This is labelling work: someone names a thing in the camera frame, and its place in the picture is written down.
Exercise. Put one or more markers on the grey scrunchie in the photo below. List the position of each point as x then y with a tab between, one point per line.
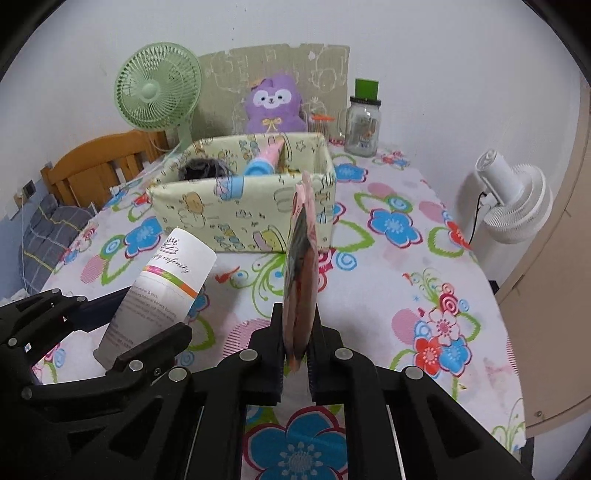
203	168

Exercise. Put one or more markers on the wooden chair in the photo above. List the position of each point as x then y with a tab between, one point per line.
86	175

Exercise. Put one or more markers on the glass mason jar mug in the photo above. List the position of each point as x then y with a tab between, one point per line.
362	126

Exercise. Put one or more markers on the green desk fan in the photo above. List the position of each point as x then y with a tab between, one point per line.
158	88

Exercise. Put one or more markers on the pink blue cream tube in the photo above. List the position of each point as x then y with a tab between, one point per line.
267	161

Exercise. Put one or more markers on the orange small scissors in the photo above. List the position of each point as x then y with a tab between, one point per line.
322	118

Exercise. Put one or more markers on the green cartoon mat board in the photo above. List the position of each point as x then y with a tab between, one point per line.
320	71

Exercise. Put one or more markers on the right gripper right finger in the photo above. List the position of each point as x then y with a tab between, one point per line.
401	424

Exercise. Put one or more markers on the yellow cartoon fabric box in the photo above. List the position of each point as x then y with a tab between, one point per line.
242	213

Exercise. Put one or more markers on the floral tablecloth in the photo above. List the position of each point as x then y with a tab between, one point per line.
400	283

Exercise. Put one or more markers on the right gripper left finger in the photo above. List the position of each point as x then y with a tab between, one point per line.
253	376

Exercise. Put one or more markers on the toothpick jar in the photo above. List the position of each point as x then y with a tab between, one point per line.
319	127

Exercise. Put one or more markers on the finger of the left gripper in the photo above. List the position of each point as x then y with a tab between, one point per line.
44	320
152	359

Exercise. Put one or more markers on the pink sachet packet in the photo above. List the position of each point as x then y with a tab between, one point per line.
300	289

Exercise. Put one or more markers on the grey plaid pillow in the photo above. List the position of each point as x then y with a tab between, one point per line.
48	238

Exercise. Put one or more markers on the purple plush bunny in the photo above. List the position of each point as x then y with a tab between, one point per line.
274	106

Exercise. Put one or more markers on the green plastic cup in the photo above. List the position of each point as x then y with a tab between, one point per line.
366	89

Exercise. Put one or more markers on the white cream tube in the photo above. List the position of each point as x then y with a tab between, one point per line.
160	297

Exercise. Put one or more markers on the white circulator fan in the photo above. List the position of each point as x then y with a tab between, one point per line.
517	200

